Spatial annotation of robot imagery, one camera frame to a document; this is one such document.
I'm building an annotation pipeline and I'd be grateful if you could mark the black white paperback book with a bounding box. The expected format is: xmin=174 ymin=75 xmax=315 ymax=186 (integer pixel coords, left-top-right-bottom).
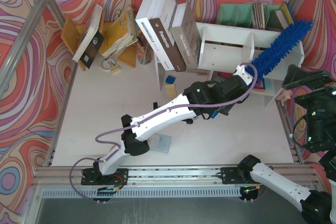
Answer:
xmin=72 ymin=4 xmax=104 ymax=69

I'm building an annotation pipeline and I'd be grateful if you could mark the blue yellow book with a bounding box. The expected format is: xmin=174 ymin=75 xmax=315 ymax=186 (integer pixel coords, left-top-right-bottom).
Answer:
xmin=274 ymin=2 xmax=294 ymax=30

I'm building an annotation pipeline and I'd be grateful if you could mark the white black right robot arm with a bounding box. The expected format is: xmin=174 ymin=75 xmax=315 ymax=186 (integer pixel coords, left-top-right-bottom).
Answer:
xmin=237 ymin=65 xmax=335 ymax=223

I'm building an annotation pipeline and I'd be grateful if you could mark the wooden coasters stack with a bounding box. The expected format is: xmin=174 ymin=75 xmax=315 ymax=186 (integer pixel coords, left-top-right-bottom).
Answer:
xmin=253 ymin=2 xmax=266 ymax=30

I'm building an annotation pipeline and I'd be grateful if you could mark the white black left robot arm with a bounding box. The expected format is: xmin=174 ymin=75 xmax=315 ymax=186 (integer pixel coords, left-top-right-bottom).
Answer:
xmin=93 ymin=74 xmax=255 ymax=175

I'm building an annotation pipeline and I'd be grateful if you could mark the brown Fredonia book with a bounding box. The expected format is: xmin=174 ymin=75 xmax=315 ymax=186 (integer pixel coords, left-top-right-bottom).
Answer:
xmin=150 ymin=0 xmax=186 ymax=72

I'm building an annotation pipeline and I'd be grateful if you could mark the beige Lonely Ones book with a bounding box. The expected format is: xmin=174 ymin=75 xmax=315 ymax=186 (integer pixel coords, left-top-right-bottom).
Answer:
xmin=170 ymin=3 xmax=202 ymax=70

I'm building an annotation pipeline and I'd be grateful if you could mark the black detached clip part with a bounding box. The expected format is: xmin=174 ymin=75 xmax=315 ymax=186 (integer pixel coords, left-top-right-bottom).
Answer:
xmin=153 ymin=102 xmax=159 ymax=110

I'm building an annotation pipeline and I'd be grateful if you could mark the white Mademoiselle book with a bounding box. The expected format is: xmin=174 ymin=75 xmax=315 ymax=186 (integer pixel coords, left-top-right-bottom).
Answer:
xmin=135 ymin=0 xmax=174 ymax=70

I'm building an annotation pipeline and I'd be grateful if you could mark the clear pencil cup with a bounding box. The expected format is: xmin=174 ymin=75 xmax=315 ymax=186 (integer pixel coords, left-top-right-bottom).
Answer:
xmin=136 ymin=35 xmax=152 ymax=65

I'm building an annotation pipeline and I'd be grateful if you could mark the blue microfiber duster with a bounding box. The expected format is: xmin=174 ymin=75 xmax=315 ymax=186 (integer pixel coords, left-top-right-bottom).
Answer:
xmin=211 ymin=19 xmax=313 ymax=119

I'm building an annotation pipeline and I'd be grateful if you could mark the green desk organizer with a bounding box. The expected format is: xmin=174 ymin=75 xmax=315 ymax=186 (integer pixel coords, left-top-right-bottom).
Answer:
xmin=216 ymin=3 xmax=282 ymax=31

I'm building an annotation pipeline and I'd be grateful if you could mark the yellow wooden book holder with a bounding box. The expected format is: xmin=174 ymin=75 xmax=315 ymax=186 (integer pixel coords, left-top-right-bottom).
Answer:
xmin=61 ymin=5 xmax=138 ymax=70

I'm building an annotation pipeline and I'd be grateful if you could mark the magenta paper sheet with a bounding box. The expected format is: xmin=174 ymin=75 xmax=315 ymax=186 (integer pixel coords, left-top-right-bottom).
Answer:
xmin=217 ymin=72 xmax=233 ymax=79

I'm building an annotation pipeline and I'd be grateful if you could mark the yellow sticky note pad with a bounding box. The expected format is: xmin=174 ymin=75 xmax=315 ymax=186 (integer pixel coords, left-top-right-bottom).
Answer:
xmin=165 ymin=84 xmax=176 ymax=98

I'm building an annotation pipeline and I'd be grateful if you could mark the blue eraser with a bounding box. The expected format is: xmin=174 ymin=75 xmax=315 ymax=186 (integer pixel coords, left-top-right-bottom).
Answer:
xmin=165 ymin=75 xmax=176 ymax=84

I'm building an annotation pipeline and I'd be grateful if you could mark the yellow worn book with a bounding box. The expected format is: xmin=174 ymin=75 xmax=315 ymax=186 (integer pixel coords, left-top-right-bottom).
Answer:
xmin=101 ymin=6 xmax=136 ymax=59

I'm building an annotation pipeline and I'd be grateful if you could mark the white wooden bookshelf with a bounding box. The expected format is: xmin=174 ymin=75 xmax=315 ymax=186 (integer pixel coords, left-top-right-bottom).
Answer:
xmin=197 ymin=23 xmax=305 ymax=107

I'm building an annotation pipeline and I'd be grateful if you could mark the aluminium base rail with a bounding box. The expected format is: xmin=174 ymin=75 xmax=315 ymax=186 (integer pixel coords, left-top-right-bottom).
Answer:
xmin=31 ymin=165 xmax=320 ymax=198

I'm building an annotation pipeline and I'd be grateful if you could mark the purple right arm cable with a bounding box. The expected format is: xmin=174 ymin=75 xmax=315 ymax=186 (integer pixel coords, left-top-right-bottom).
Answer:
xmin=288 ymin=95 xmax=296 ymax=141

